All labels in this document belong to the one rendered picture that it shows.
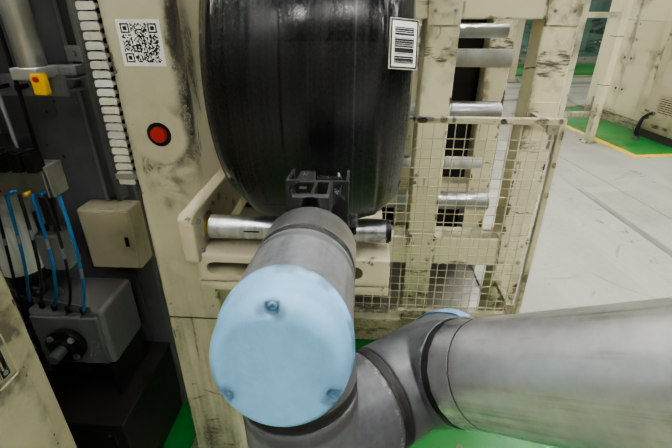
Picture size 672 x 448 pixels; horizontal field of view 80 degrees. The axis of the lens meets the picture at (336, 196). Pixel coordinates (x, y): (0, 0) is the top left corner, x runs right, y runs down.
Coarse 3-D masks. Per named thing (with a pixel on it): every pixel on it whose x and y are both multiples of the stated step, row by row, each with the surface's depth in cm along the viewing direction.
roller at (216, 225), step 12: (216, 216) 75; (228, 216) 75; (240, 216) 75; (252, 216) 75; (264, 216) 75; (276, 216) 75; (216, 228) 74; (228, 228) 74; (240, 228) 74; (252, 228) 74; (264, 228) 74; (360, 228) 73; (372, 228) 73; (384, 228) 73; (360, 240) 73; (372, 240) 73; (384, 240) 73
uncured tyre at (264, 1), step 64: (256, 0) 49; (320, 0) 48; (384, 0) 49; (256, 64) 50; (320, 64) 50; (384, 64) 50; (256, 128) 54; (320, 128) 53; (384, 128) 53; (256, 192) 62; (384, 192) 64
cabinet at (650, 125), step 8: (664, 56) 403; (664, 64) 403; (664, 72) 404; (656, 80) 413; (664, 80) 404; (656, 88) 413; (664, 88) 404; (656, 96) 414; (664, 96) 405; (648, 104) 423; (656, 104) 414; (664, 104) 405; (648, 112) 424; (656, 112) 415; (664, 112) 405; (648, 120) 424; (656, 120) 415; (664, 120) 406; (648, 128) 425; (656, 128) 415; (664, 128) 406; (648, 136) 427; (656, 136) 417; (664, 136) 407; (664, 144) 409
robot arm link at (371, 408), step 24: (360, 360) 35; (360, 384) 33; (384, 384) 33; (360, 408) 31; (384, 408) 32; (264, 432) 28; (288, 432) 27; (312, 432) 27; (336, 432) 28; (360, 432) 31; (384, 432) 32
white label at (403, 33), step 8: (392, 24) 49; (400, 24) 49; (408, 24) 50; (416, 24) 50; (392, 32) 49; (400, 32) 49; (408, 32) 50; (416, 32) 50; (392, 40) 49; (400, 40) 50; (408, 40) 50; (416, 40) 50; (392, 48) 49; (400, 48) 50; (408, 48) 50; (416, 48) 51; (392, 56) 50; (400, 56) 50; (408, 56) 50; (416, 56) 51; (392, 64) 50; (400, 64) 50; (408, 64) 51; (416, 64) 51
